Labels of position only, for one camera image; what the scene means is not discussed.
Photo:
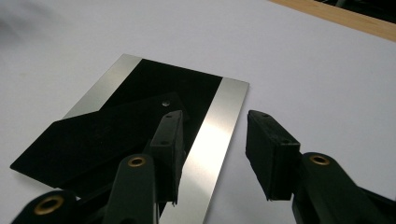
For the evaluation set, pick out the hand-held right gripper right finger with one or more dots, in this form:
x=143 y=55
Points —
x=271 y=155

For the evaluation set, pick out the silver picture frame black back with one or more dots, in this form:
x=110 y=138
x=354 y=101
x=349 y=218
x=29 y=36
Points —
x=214 y=137

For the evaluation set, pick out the white paper sheet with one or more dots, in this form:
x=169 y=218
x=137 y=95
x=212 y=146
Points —
x=311 y=77

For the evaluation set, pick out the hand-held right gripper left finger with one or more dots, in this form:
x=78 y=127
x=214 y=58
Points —
x=168 y=149

